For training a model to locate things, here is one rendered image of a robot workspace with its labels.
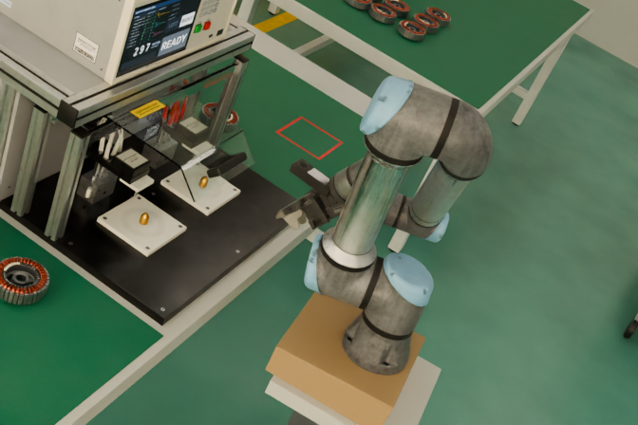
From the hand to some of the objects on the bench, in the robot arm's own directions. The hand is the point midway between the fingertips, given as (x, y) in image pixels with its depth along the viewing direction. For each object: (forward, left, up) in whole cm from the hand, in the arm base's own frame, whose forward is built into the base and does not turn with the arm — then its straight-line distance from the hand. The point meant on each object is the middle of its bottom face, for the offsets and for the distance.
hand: (279, 212), depth 229 cm
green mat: (+40, +79, -9) cm, 89 cm away
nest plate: (+22, +1, -6) cm, 23 cm away
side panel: (+59, +49, -7) cm, 77 cm away
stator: (+23, +60, -10) cm, 65 cm away
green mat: (+49, -49, -5) cm, 70 cm away
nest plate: (+20, +25, -7) cm, 33 cm away
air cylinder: (+37, +2, -5) cm, 37 cm away
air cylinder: (+35, +26, -6) cm, 44 cm away
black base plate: (+23, +13, -9) cm, 28 cm away
